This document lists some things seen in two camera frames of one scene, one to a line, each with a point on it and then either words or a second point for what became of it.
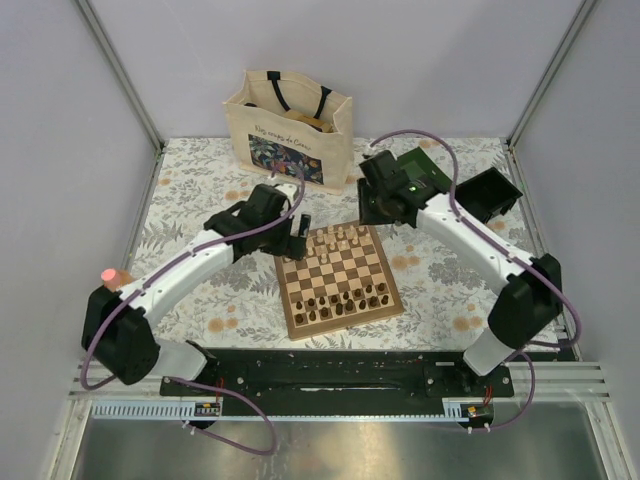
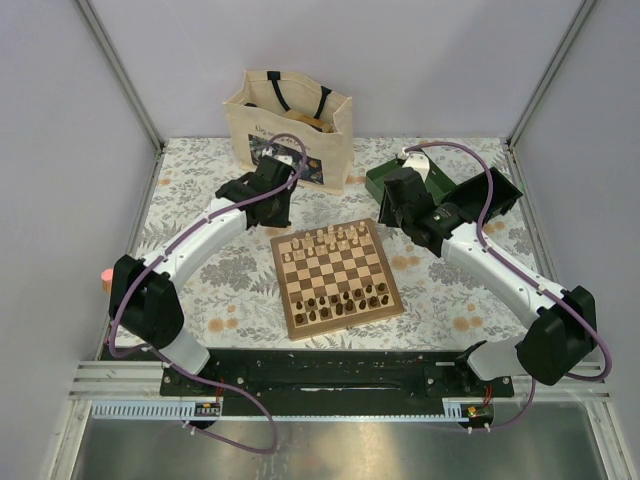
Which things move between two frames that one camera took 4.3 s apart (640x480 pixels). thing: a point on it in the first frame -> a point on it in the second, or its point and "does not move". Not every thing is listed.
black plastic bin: [486, 194] does not move
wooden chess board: [342, 281] does not move
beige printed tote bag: [288, 119] does not move
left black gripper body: [279, 241] -> [280, 214]
